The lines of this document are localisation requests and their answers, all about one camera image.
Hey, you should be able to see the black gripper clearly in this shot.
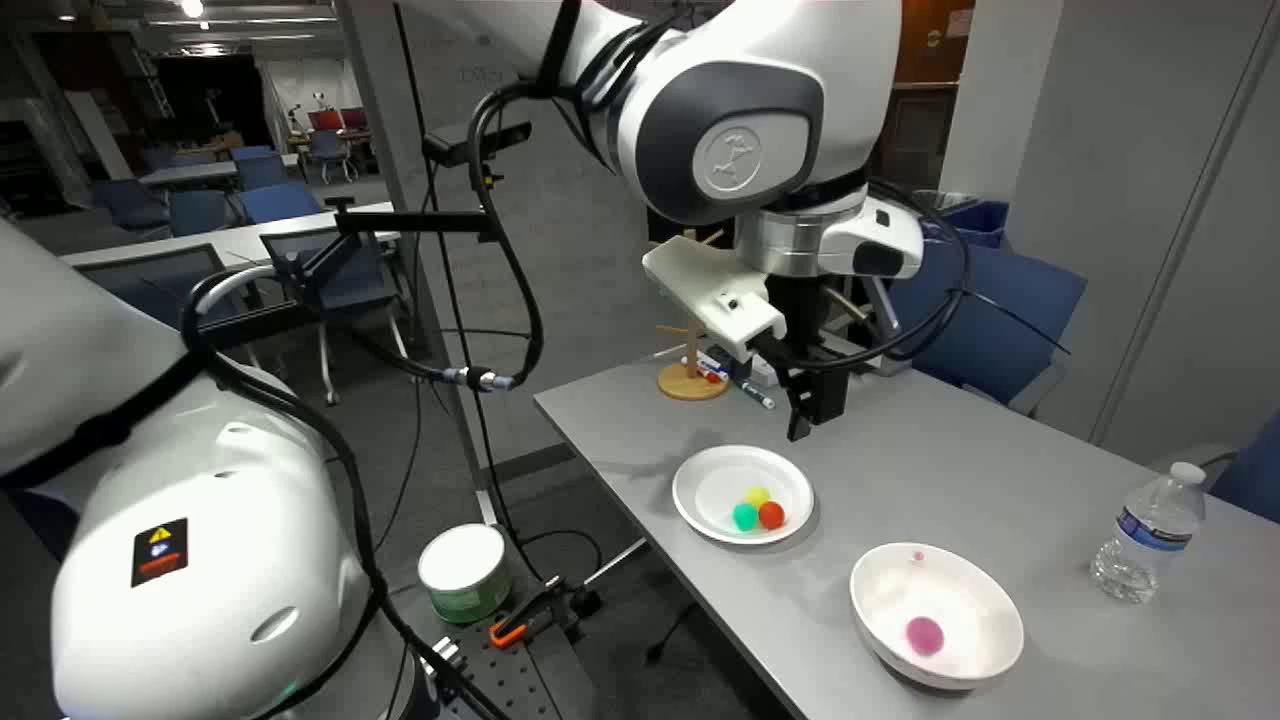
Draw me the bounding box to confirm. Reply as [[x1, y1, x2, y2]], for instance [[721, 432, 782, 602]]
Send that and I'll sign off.
[[758, 271, 856, 445]]

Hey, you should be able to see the white bowl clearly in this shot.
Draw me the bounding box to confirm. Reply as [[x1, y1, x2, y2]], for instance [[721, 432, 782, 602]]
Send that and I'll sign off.
[[849, 539, 1029, 695]]

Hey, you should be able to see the pink ball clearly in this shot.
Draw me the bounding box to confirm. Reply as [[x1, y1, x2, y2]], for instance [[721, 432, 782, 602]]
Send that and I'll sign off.
[[903, 612, 947, 661]]

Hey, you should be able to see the white foam plate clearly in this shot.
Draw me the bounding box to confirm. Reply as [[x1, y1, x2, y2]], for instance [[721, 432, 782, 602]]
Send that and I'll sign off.
[[670, 439, 816, 552]]

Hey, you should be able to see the round wooden stand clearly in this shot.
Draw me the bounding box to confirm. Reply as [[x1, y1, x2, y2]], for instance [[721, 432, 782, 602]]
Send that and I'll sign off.
[[651, 318, 735, 404]]

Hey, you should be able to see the blue office chair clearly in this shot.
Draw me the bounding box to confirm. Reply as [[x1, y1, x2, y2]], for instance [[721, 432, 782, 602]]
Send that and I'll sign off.
[[1205, 410, 1280, 529], [886, 195, 1092, 410]]

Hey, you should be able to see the blue bin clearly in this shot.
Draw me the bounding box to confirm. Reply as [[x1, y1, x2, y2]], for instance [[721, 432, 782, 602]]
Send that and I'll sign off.
[[938, 195, 1013, 251]]

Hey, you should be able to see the clear plastic water bottle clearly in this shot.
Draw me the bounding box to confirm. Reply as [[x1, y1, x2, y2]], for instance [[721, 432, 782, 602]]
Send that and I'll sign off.
[[1088, 461, 1214, 609]]

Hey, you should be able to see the orange and black clamp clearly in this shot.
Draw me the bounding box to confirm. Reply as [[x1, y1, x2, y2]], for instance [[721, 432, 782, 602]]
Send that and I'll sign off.
[[479, 582, 579, 656]]

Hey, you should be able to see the green tub with white lid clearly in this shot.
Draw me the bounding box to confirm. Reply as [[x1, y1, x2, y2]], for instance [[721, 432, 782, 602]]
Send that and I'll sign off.
[[418, 521, 516, 631]]

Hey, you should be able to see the dark blue metal-legged chair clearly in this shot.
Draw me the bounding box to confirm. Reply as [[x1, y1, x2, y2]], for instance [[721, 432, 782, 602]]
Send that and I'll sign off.
[[257, 234, 418, 410]]

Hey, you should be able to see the blue background chair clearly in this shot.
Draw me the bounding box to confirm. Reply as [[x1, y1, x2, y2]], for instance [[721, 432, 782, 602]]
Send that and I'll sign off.
[[238, 182, 323, 225], [90, 177, 174, 238], [165, 183, 239, 242]]

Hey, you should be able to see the white background table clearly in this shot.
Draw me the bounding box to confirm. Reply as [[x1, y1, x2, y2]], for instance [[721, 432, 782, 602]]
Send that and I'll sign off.
[[55, 201, 404, 271]]

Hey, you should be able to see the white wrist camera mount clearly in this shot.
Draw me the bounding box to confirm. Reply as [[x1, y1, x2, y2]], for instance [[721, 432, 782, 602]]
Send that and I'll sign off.
[[635, 238, 792, 369]]

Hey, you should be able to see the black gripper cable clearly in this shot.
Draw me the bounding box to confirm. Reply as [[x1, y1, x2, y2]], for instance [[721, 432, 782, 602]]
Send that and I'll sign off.
[[821, 216, 980, 377]]

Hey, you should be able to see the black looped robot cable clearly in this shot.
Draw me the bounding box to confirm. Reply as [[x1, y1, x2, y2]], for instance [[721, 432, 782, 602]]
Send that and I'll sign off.
[[421, 78, 554, 398]]

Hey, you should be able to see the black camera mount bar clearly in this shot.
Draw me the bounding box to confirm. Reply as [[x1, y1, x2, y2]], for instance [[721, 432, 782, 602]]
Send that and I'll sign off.
[[257, 201, 510, 291]]

